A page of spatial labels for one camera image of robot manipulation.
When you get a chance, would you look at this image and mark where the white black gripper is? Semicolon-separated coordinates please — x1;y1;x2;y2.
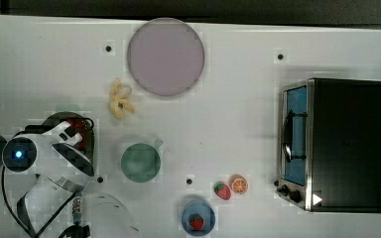
43;121;94;177

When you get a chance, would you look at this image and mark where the red ketchup bottle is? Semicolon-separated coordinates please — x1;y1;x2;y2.
66;119;85;150

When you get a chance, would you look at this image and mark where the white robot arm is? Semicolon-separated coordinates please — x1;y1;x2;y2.
2;118;142;238

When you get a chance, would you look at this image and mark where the peeled toy banana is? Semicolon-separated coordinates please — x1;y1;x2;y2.
109;78;135;119

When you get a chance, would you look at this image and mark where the green measuring cup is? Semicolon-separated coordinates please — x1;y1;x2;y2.
120;139;164;182

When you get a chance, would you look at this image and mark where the round purple plate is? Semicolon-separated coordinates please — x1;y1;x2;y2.
127;18;204;96

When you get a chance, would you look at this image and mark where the blue bowl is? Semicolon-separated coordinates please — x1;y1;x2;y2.
181;199;216;237

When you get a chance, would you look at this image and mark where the toy strawberry in bowl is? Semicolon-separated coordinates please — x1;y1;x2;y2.
189;214;204;230

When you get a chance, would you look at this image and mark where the toy strawberry on table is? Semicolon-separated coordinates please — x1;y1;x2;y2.
213;181;231;200

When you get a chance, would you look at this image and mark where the toy orange half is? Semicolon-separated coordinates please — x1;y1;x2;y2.
229;175;248;194

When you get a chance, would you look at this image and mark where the silver toaster oven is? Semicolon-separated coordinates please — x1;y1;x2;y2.
274;78;381;213

